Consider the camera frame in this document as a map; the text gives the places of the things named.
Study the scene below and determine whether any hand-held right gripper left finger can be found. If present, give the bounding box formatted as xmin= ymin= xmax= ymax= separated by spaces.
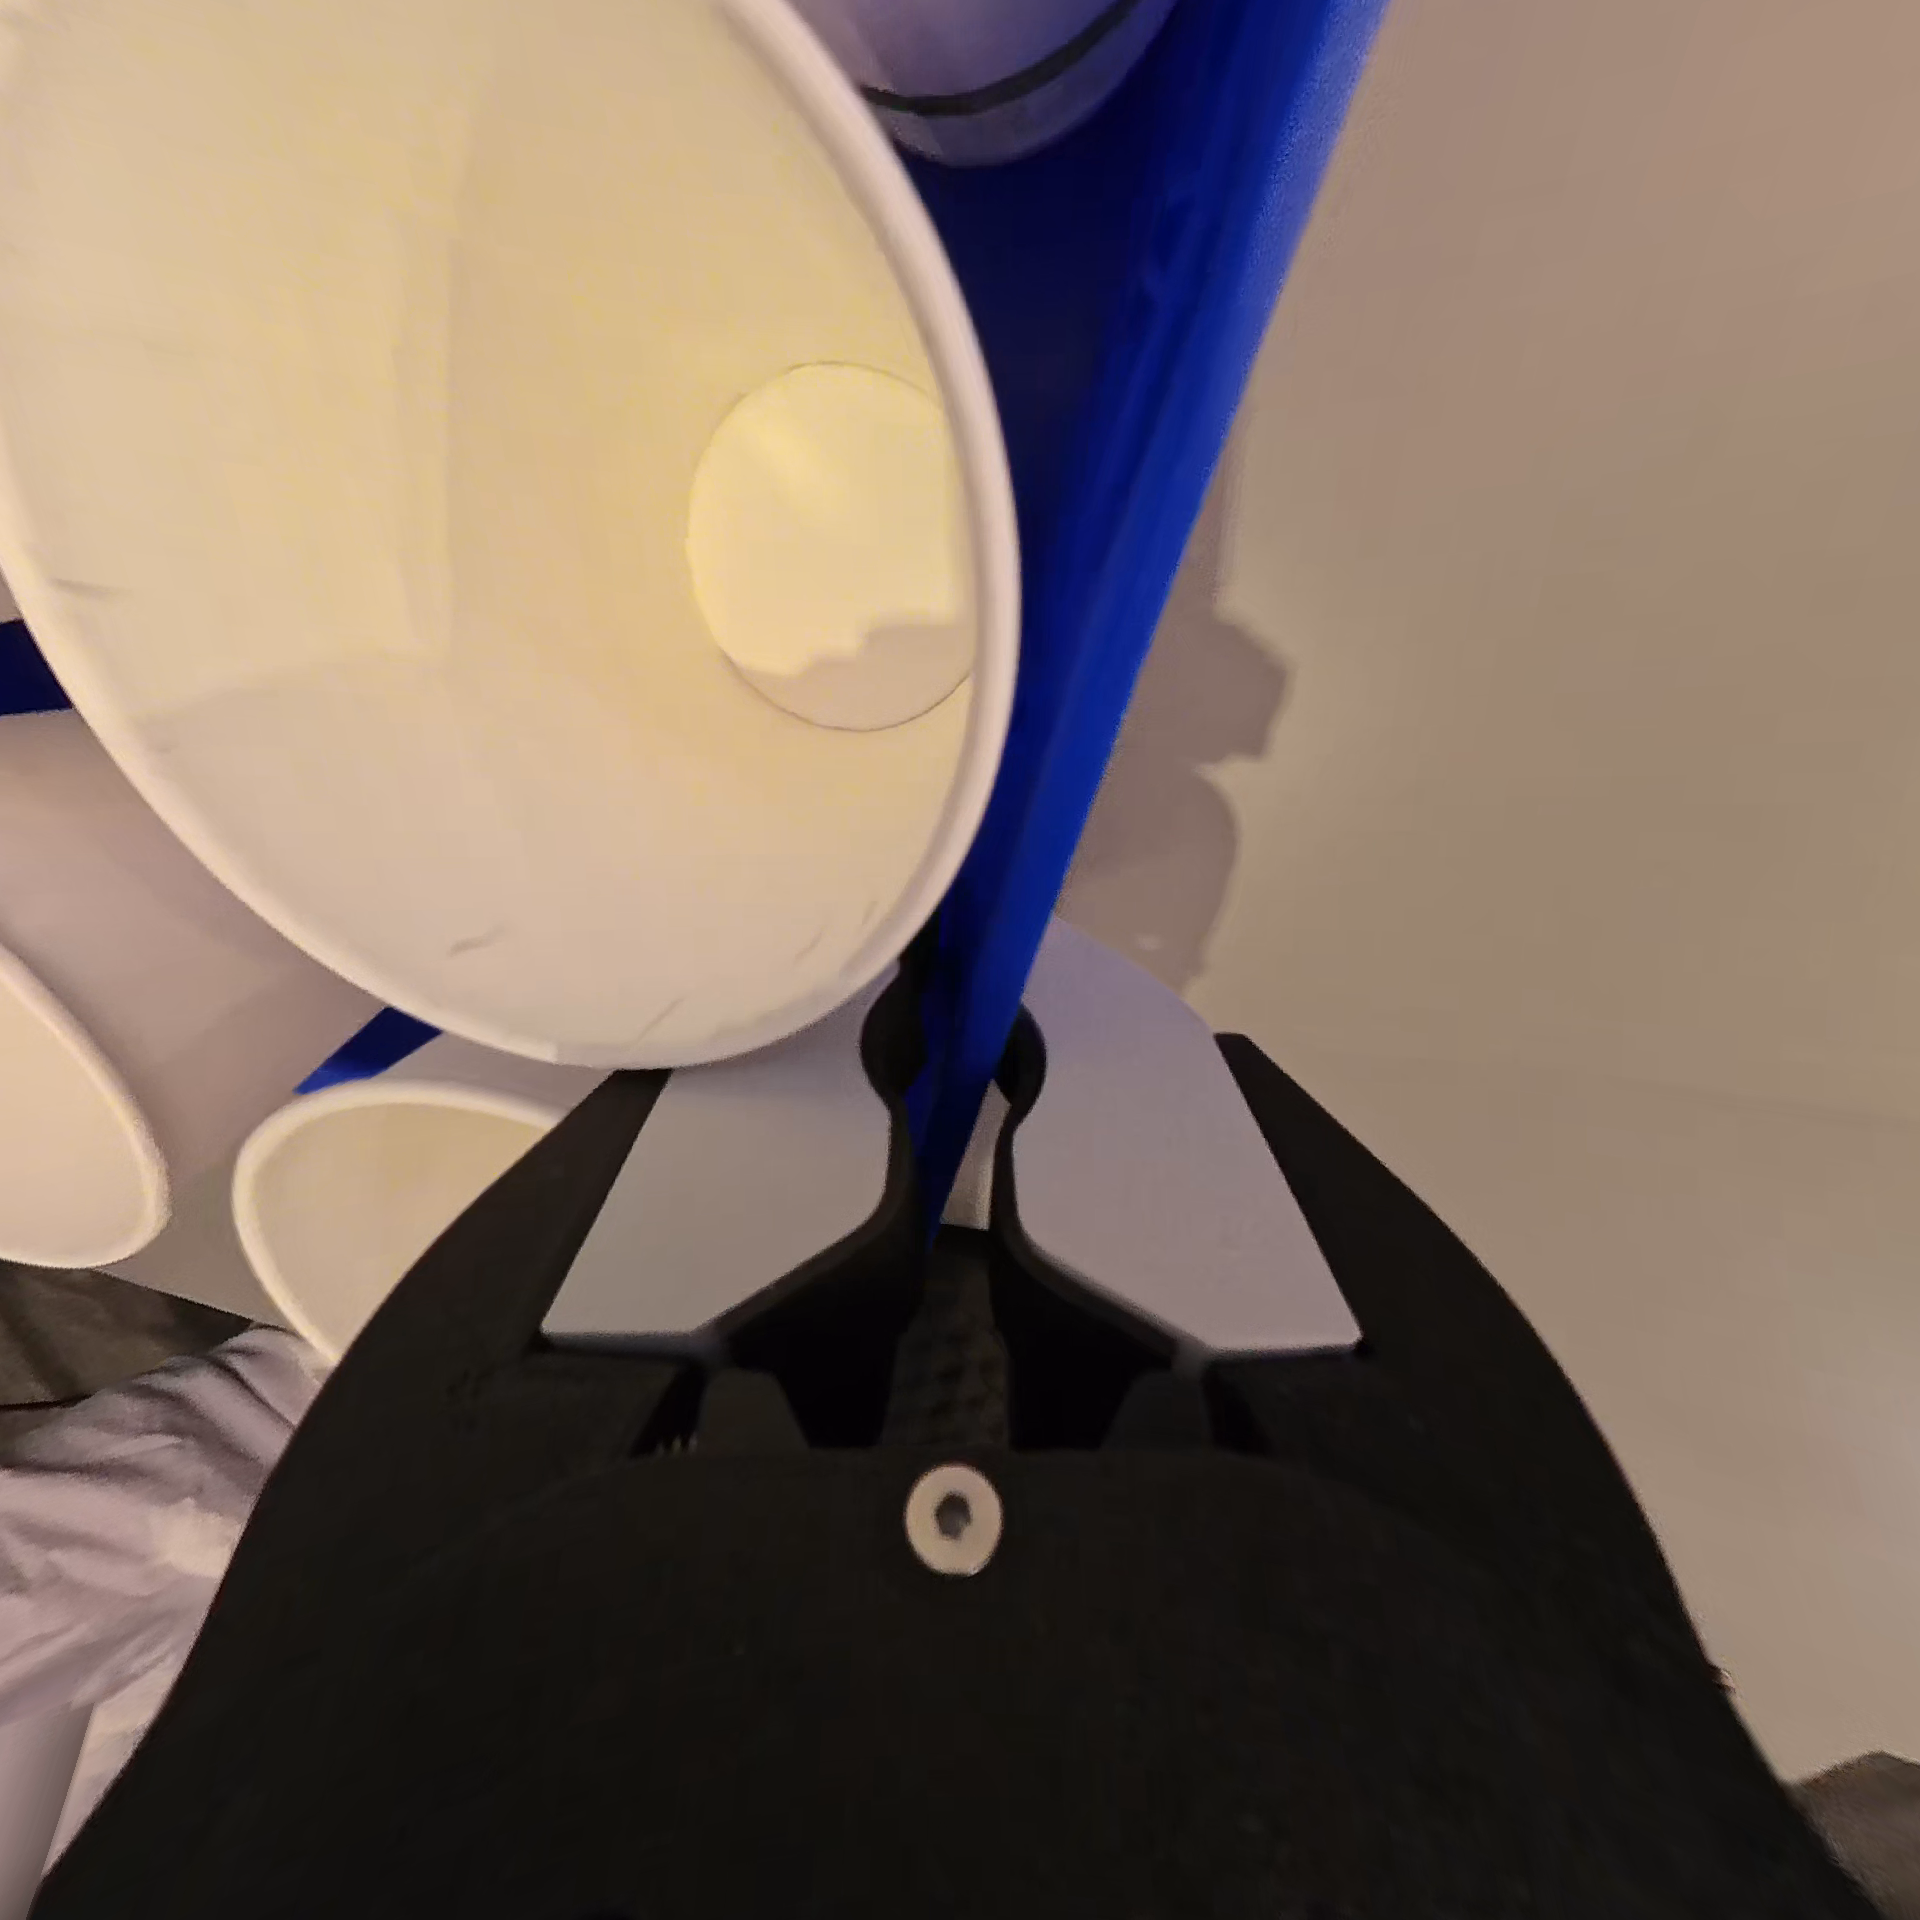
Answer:
xmin=544 ymin=985 xmax=922 ymax=1353

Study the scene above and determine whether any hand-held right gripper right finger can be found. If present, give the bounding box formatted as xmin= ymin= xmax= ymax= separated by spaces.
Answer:
xmin=986 ymin=919 xmax=1370 ymax=1388

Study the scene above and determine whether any blue plastic bin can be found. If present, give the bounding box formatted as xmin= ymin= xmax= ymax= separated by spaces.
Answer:
xmin=0 ymin=0 xmax=1401 ymax=1232

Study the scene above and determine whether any person's leg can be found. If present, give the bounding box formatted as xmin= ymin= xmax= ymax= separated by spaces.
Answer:
xmin=0 ymin=1262 xmax=368 ymax=1920

